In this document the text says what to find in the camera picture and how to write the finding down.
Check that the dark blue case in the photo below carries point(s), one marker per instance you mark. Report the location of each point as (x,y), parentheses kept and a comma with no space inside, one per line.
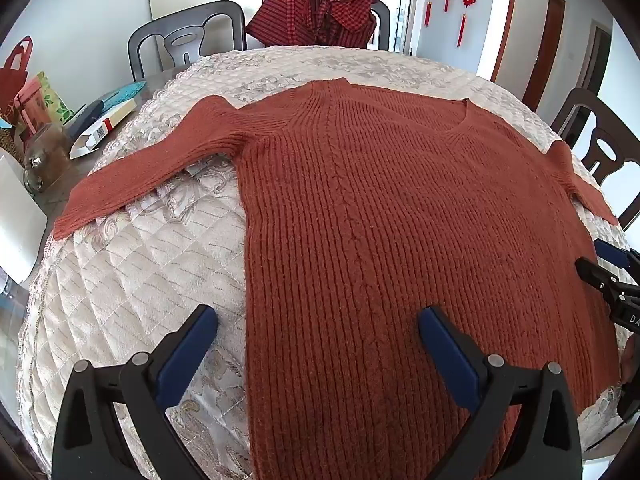
(85,117)

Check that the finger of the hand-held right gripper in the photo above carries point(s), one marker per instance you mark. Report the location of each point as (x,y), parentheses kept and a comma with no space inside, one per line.
(611,254)
(595,272)

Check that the brown plastic chair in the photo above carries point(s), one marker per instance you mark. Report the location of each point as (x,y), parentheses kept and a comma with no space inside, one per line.
(575,115)

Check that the beige quilted table cover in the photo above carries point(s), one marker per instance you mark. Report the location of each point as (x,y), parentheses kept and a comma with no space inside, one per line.
(150,270)

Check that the rust orange knit sweater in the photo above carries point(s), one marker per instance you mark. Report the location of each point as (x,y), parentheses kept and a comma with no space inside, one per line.
(375,235)

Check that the red tote bag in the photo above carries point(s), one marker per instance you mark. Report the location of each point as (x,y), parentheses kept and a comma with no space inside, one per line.
(15,80)

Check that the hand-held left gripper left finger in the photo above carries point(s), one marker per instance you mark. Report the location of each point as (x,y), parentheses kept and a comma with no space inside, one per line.
(182,360)

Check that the blue lace doily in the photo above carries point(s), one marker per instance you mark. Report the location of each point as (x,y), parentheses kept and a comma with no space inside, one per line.
(125,94)

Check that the white paper roll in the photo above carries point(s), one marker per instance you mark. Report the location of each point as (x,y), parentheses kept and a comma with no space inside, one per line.
(20,220)

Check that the white framed doorway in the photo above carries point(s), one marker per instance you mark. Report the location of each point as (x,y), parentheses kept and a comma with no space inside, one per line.
(406,10)

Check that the dark grey plastic chair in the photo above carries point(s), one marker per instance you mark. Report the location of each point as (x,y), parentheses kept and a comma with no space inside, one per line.
(150,35)
(382,20)

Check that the glass jar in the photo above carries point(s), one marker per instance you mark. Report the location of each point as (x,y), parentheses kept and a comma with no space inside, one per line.
(45,160)

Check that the white and red box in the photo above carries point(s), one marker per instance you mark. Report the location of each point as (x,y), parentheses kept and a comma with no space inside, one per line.
(105,127)

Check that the person's right hand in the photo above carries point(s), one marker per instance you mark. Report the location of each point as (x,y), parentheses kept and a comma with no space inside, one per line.
(629,360)

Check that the brown wooden door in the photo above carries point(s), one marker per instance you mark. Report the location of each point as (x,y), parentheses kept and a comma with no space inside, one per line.
(550,35)

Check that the red plaid shirt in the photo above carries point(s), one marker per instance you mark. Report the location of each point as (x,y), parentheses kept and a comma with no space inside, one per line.
(290,20)

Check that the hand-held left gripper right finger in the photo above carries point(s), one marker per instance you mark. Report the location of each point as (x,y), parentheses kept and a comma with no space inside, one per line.
(450,355)

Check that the green floral bag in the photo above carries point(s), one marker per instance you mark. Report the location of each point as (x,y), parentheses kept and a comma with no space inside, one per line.
(52,100)

